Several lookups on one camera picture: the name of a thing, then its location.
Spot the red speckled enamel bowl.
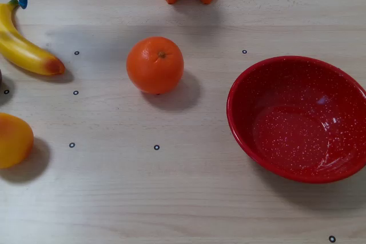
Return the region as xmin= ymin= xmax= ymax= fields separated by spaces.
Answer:
xmin=226 ymin=55 xmax=366 ymax=184

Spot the yellow plastic banana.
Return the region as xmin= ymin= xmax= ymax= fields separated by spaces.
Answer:
xmin=0 ymin=0 xmax=66 ymax=76

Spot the orange fruit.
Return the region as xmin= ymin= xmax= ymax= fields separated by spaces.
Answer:
xmin=126 ymin=36 xmax=185 ymax=95

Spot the yellow orange mango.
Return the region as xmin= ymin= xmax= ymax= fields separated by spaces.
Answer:
xmin=0 ymin=112 xmax=34 ymax=169

